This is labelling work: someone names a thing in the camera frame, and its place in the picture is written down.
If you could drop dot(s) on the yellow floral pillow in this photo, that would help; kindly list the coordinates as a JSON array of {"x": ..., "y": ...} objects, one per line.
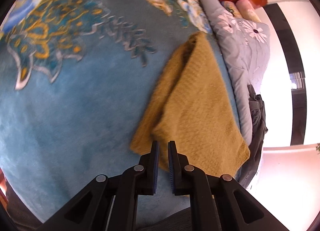
[{"x": 231, "y": 7}]

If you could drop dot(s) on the pink floral pillow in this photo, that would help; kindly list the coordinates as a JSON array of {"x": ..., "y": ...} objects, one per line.
[{"x": 247, "y": 11}]

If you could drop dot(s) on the white glossy wardrobe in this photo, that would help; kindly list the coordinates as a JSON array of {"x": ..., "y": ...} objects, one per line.
[{"x": 291, "y": 83}]

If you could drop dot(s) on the dark grey garment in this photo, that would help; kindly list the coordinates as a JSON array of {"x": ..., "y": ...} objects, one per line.
[{"x": 258, "y": 115}]

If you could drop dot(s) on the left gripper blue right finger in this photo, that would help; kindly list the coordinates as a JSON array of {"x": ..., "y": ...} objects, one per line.
[{"x": 177, "y": 162}]

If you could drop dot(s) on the mustard yellow knit sweater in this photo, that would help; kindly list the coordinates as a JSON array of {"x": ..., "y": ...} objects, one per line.
[{"x": 190, "y": 106}]

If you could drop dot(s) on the light blue floral duvet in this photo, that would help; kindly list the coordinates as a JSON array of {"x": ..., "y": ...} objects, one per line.
[{"x": 245, "y": 46}]

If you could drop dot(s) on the teal floral bed blanket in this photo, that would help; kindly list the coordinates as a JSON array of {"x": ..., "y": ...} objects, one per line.
[{"x": 76, "y": 78}]

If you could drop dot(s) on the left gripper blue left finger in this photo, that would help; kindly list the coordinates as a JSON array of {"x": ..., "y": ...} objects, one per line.
[{"x": 152, "y": 169}]

